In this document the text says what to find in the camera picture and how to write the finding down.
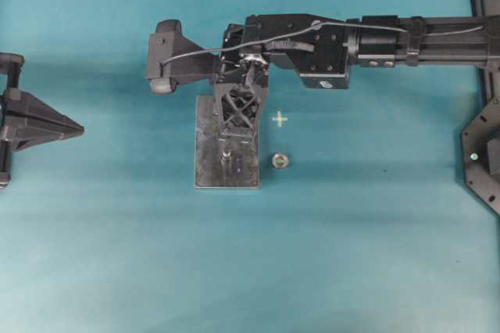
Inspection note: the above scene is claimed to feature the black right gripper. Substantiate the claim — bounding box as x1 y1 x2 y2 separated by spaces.
212 14 350 141

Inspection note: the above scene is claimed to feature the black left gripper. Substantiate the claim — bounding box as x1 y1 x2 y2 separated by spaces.
1 52 84 188

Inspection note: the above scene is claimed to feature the steel washer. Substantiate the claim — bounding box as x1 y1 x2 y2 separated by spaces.
271 152 290 170

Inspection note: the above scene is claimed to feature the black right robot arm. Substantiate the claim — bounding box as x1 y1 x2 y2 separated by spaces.
213 14 499 139

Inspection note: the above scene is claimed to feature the teal table mat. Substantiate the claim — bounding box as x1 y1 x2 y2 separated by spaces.
1 0 499 332

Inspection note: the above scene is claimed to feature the metal base plate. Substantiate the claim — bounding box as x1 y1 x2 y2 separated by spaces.
194 95 259 188

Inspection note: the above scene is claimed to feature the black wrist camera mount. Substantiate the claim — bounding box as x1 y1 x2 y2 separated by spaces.
146 20 219 95

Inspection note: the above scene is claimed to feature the grey camera cable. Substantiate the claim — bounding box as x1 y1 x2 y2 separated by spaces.
159 22 485 70

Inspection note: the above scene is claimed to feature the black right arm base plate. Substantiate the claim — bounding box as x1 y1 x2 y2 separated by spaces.
460 97 499 217

